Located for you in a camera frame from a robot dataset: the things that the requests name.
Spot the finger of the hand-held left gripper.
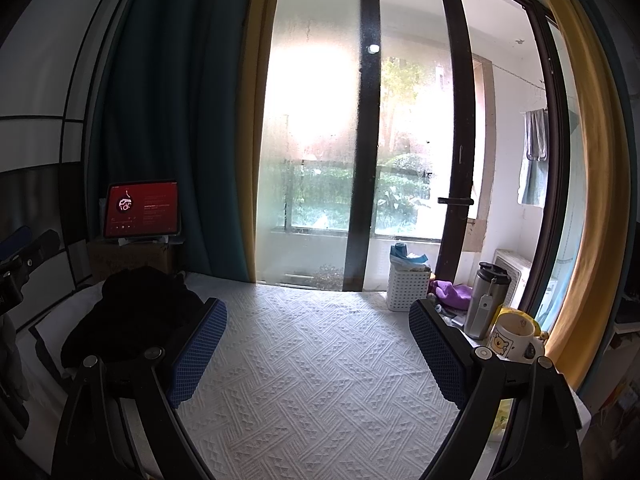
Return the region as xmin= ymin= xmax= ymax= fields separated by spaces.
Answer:
xmin=21 ymin=230 xmax=61 ymax=275
xmin=0 ymin=225 xmax=33 ymax=261

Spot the white cartoon bear mug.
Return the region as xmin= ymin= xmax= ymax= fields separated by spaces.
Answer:
xmin=487 ymin=310 xmax=546 ymax=361

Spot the teal curtain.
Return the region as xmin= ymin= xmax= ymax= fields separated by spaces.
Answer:
xmin=92 ymin=0 xmax=261 ymax=283

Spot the stainless steel tumbler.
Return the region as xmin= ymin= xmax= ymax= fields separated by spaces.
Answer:
xmin=463 ymin=261 xmax=511 ymax=341

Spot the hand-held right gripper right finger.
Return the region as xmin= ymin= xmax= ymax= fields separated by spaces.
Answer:
xmin=408 ymin=297 xmax=583 ymax=480

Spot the purple cloth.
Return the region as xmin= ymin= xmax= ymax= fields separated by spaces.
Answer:
xmin=430 ymin=280 xmax=476 ymax=311

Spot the grey hanging towel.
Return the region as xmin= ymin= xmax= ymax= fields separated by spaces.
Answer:
xmin=517 ymin=107 xmax=550 ymax=206

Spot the yellow object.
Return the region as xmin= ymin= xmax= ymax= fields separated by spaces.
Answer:
xmin=520 ymin=310 xmax=544 ymax=338

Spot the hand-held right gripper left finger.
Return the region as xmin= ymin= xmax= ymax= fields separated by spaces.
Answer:
xmin=50 ymin=297 xmax=228 ymax=480

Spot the yellow curtain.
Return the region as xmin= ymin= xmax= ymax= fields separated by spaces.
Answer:
xmin=520 ymin=0 xmax=633 ymax=396
xmin=242 ymin=0 xmax=281 ymax=283

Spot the blue plastic bag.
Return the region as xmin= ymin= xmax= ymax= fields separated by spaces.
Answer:
xmin=390 ymin=242 xmax=431 ymax=271

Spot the white air conditioner unit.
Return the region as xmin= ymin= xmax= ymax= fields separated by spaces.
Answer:
xmin=492 ymin=249 xmax=533 ymax=311

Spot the brown cardboard box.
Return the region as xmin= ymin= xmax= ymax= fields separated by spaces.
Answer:
xmin=87 ymin=237 xmax=176 ymax=286

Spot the white perforated plastic basket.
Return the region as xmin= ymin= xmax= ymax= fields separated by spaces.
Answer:
xmin=386 ymin=260 xmax=433 ymax=312

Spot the tablet with red screen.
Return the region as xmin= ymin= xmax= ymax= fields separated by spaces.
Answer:
xmin=103 ymin=180 xmax=182 ymax=241

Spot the black garment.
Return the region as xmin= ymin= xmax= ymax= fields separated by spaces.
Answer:
xmin=60 ymin=266 xmax=206 ymax=368

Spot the white quilted bedspread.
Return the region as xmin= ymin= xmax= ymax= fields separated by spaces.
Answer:
xmin=17 ymin=272 xmax=593 ymax=480

